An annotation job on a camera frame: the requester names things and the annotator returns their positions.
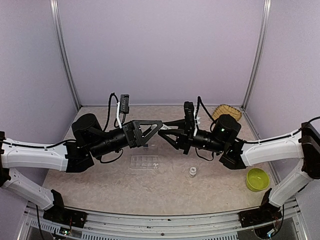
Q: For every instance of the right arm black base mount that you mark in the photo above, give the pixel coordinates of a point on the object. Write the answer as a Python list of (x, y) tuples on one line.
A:
[(265, 213)]

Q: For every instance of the right aluminium frame post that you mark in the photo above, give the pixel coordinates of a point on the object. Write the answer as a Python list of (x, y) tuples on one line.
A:
[(258, 53)]

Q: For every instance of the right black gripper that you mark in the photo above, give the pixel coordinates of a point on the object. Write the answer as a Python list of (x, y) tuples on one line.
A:
[(182, 141)]

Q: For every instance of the clear plastic pill organizer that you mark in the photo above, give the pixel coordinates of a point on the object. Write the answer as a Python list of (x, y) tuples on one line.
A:
[(143, 157)]

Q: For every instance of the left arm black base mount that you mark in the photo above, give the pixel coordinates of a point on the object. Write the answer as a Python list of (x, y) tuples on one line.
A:
[(58, 213)]

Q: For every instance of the left aluminium frame post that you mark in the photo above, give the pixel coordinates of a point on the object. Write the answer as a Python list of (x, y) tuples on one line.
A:
[(63, 53)]

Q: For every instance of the aluminium frame post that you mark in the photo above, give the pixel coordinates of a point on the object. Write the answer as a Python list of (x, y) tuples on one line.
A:
[(258, 53), (63, 53)]

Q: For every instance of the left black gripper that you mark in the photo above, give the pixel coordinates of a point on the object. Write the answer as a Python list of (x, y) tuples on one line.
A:
[(139, 139)]

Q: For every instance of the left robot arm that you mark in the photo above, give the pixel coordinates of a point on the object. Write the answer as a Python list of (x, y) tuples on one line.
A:
[(76, 155)]

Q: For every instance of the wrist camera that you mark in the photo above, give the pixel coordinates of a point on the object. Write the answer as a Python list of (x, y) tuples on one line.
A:
[(122, 109), (191, 118)]

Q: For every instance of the white pill bottle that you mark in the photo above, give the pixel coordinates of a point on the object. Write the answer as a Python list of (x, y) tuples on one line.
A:
[(166, 127), (192, 172)]

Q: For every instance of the lime green bowl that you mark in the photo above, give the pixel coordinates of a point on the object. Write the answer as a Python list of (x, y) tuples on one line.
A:
[(257, 180)]

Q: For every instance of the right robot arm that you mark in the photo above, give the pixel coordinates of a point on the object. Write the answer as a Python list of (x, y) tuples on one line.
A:
[(302, 144)]

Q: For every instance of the front aluminium rail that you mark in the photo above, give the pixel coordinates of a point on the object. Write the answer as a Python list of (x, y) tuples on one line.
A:
[(115, 226)]

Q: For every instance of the woven bamboo tray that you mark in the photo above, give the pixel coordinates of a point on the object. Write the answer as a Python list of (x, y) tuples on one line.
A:
[(225, 109)]

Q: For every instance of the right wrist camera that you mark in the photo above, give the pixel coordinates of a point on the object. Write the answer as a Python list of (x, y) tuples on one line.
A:
[(191, 118)]

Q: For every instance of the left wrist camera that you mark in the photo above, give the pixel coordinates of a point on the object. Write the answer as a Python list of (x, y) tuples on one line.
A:
[(122, 109)]

